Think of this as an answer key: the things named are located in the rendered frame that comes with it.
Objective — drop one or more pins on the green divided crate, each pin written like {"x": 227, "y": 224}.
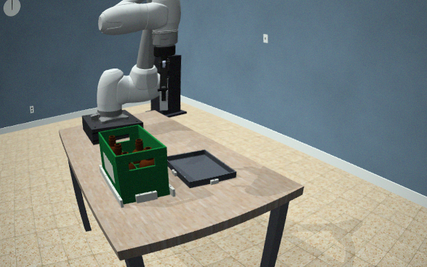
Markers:
{"x": 127, "y": 182}

